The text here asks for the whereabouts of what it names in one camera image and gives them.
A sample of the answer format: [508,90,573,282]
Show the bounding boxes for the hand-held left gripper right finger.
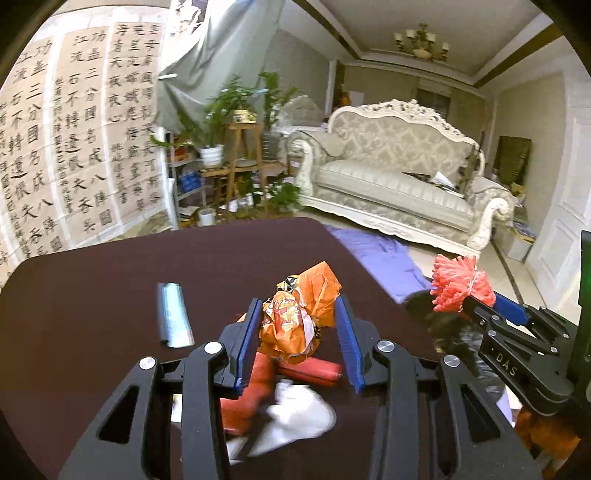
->
[335,295,543,480]

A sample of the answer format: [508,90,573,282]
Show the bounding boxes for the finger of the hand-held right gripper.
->
[492,292,578,343]
[462,298,573,407]

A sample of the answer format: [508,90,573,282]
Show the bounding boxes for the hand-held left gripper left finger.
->
[58,298,264,480]

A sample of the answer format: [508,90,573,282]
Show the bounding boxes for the red packet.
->
[272,357,343,385]

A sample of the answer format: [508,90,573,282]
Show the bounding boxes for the orange wrapper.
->
[259,261,343,363]

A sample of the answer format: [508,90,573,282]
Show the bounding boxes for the red strand bundle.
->
[430,255,496,313]

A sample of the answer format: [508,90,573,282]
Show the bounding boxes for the red wrapper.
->
[219,353,279,437]

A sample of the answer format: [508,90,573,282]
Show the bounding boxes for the bin with black bag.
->
[402,287,509,402]

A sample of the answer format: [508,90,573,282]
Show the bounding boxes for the white tissue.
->
[226,381,338,464]

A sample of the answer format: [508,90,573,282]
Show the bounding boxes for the clear storage box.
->
[502,220,537,260]

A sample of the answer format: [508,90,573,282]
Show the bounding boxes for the silver foil wrapper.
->
[157,282,195,348]

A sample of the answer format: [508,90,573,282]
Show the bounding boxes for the purple cloth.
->
[325,225,432,304]

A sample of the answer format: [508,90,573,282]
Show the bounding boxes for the white panelled door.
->
[525,113,591,282]

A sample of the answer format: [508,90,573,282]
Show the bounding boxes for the papers on sofa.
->
[403,170,468,195]

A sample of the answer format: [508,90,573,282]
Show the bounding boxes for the toy rifle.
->
[461,133,484,195]

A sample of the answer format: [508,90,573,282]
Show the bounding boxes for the dark plaid cloth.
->
[495,135,533,186]

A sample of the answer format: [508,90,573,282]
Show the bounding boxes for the small green floor plant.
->
[265,181,303,215]

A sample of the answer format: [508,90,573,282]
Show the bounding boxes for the ornate cream sofa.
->
[284,99,516,251]

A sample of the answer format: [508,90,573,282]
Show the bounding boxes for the metal shelf rack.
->
[163,130,207,228]

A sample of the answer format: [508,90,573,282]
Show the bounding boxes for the wooden plant stand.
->
[200,121,288,223]

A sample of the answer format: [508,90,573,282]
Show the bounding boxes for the striped sofa cushion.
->
[320,133,348,156]

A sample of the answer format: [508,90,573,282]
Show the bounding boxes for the leafy plant in white pot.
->
[174,78,260,169]

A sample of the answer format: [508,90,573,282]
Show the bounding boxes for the ornate cream armchair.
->
[278,95,327,136]

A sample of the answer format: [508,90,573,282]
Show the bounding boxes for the tall plant in grey pot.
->
[257,71,299,158]

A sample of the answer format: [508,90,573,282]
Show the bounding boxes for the chandelier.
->
[393,23,451,62]

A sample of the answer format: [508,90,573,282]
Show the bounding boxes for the grey curtain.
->
[156,0,288,136]

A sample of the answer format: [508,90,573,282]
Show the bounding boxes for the large-script calligraphy wall poster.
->
[54,23,115,248]
[0,32,64,283]

